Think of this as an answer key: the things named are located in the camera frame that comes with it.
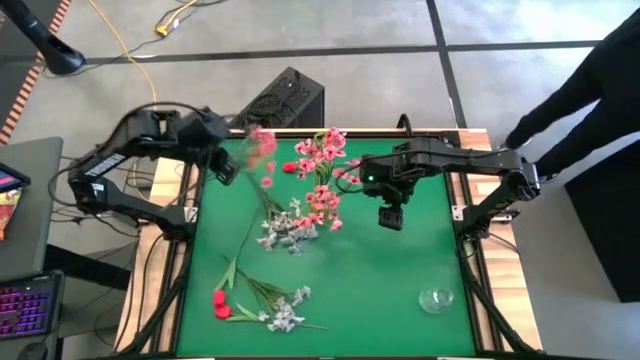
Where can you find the large black box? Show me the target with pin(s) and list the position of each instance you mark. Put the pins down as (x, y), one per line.
(605, 240)

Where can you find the backlit black keyboard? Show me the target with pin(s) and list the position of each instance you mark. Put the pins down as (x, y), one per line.
(27, 307)

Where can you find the pink artificial flower spray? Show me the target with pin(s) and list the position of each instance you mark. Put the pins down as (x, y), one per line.
(332, 140)
(262, 145)

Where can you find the black aluminium table frame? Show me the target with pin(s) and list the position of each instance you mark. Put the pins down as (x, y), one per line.
(170, 325)

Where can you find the white artificial flower spray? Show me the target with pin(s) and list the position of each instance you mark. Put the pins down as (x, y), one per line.
(285, 317)
(280, 225)

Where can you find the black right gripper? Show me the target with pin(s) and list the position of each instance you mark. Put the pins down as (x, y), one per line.
(387, 180)

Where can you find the clear round glass vase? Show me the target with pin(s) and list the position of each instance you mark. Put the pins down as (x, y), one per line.
(436, 301)

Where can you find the black stand foot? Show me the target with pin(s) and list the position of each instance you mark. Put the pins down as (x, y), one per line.
(60, 57)

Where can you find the black computer tower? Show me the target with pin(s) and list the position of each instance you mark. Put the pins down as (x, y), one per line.
(285, 95)

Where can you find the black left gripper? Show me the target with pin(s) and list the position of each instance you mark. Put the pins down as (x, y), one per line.
(227, 167)

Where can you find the green table mat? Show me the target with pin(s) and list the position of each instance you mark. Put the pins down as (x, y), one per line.
(375, 260)

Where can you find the person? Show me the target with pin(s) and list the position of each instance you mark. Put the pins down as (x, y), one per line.
(600, 85)

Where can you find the silver metal bracket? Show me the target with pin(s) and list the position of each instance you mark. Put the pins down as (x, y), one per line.
(459, 212)
(190, 214)

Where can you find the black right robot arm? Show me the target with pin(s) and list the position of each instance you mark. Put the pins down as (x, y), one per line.
(475, 157)

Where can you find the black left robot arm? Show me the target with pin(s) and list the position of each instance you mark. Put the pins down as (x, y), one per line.
(105, 165)

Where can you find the black mat orange stripes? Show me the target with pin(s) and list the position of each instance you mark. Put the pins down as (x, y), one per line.
(10, 90)

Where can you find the colourful snack bag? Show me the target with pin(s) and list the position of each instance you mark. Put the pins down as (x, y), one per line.
(9, 212)

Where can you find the black desk foot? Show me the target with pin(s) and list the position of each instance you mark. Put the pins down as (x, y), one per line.
(90, 270)

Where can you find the grey desk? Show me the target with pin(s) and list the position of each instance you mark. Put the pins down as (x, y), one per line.
(35, 220)

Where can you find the dark tablet device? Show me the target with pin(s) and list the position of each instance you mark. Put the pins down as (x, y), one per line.
(12, 180)

